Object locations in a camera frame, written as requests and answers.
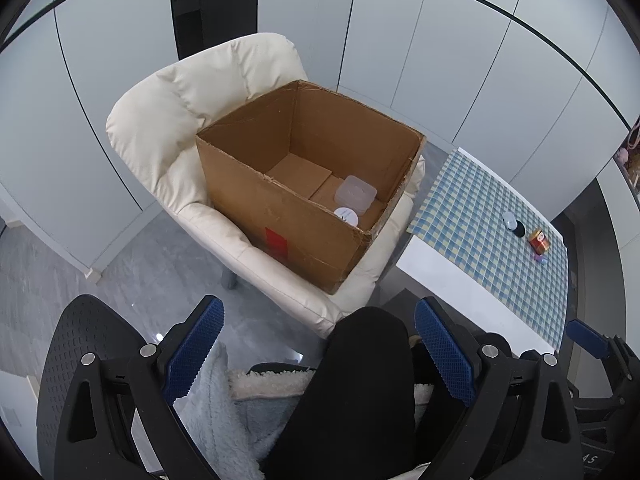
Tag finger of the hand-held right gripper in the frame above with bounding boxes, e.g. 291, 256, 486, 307
566, 319, 632, 361

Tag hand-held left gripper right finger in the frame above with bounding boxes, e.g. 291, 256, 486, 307
414, 296, 583, 480

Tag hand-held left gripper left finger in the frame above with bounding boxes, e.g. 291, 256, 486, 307
52, 295, 226, 480

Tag red gold can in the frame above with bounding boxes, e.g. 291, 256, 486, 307
528, 227, 551, 255

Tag brown cardboard box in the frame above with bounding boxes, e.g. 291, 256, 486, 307
195, 79, 427, 296

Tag round white powder compact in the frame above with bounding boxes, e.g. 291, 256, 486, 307
332, 206, 361, 228

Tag clear plastic case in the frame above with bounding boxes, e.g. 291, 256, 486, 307
335, 175, 378, 212

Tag white table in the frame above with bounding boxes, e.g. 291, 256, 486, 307
395, 147, 573, 356

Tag light blue fluffy robe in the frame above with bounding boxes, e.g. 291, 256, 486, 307
175, 342, 436, 480

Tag person's black trousers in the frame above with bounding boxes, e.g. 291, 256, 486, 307
262, 306, 418, 480

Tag blue checkered tablecloth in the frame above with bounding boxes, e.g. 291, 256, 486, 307
406, 149, 571, 348

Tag white sideboard dark top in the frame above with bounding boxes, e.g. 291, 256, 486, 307
550, 162, 640, 341

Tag cream padded armchair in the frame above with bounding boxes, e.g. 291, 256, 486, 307
105, 32, 426, 339

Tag white built-in wardrobe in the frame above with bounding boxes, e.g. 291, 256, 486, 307
0, 0, 640, 281

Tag black glass panel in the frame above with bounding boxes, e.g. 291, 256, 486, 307
167, 0, 261, 61

